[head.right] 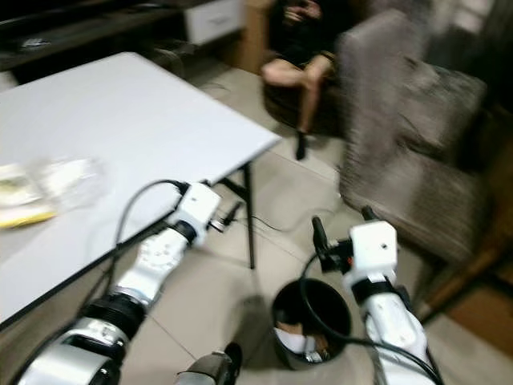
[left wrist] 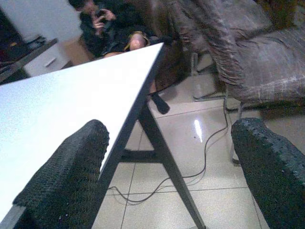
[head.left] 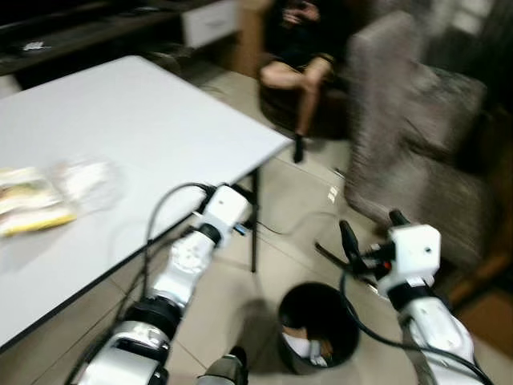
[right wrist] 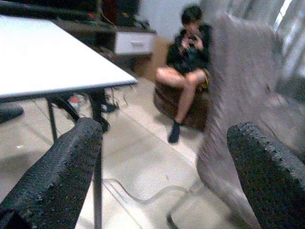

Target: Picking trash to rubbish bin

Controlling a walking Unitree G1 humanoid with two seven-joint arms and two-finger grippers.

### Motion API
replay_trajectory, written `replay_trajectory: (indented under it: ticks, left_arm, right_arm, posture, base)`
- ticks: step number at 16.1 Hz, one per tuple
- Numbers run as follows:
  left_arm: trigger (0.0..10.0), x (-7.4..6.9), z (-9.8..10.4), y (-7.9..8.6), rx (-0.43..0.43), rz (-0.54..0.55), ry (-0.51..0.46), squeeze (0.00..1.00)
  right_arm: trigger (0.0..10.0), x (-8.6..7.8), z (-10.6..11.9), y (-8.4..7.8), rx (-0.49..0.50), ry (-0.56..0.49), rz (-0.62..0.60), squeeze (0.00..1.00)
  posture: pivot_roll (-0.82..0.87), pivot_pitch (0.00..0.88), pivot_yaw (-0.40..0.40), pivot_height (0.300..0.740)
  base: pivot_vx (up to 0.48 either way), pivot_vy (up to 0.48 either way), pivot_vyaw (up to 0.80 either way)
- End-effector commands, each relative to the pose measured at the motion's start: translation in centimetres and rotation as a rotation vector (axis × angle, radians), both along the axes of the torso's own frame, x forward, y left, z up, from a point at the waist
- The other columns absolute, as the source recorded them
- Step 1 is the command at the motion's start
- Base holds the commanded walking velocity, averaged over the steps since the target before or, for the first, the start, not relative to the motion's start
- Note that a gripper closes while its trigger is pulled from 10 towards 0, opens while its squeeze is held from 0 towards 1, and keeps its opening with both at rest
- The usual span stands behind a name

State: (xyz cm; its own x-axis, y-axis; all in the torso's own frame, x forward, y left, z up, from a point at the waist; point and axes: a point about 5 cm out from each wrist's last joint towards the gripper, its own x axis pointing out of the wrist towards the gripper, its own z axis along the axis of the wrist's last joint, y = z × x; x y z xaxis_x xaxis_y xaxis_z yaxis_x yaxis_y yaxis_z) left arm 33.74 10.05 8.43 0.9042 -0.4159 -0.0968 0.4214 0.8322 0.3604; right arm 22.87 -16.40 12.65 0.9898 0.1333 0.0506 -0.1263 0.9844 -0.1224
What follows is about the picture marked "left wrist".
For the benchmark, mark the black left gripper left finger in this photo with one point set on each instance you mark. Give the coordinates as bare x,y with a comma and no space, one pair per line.
66,171

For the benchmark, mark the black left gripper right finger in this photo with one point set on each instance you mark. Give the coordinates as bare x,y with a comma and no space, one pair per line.
271,176

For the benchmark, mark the white drawer cabinet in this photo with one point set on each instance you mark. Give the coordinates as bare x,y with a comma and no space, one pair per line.
47,59

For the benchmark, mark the black shoe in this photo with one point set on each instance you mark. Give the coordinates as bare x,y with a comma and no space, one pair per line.
160,103

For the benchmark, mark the grey fabric sofa chair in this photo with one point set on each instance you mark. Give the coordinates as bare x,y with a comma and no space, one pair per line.
262,55

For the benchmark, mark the dark side table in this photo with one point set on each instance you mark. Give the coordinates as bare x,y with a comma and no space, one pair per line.
14,59

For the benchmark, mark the seated person in dark clothes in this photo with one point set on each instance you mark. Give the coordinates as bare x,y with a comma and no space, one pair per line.
102,35

